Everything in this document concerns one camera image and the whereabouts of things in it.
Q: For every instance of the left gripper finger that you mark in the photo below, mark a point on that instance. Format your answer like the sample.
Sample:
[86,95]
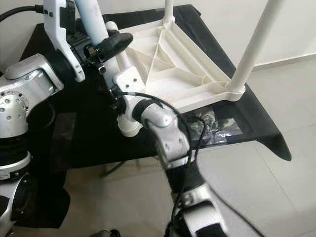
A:
[116,43]

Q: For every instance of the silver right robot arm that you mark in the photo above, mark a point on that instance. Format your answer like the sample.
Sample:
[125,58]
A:
[170,133]

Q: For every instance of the black tablecloth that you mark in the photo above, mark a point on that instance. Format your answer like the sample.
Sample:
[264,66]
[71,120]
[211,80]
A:
[94,148]

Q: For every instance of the metal table support leg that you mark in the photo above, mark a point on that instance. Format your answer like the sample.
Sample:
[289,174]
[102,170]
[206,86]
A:
[113,169]

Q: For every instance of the white plastic table top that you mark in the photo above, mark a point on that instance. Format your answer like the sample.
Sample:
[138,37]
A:
[182,69]

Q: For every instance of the clear plastic bag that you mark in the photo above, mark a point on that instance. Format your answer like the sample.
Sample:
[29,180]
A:
[217,126]

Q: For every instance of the grey right robot leg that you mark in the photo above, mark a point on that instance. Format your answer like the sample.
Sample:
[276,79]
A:
[107,233]

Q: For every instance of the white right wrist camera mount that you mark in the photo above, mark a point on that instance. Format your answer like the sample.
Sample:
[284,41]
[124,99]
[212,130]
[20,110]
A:
[131,79]

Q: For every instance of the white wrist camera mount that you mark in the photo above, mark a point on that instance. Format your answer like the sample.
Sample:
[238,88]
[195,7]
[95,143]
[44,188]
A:
[131,79]
[54,29]

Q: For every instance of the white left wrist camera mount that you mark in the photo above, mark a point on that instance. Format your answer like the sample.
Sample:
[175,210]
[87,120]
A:
[54,29]

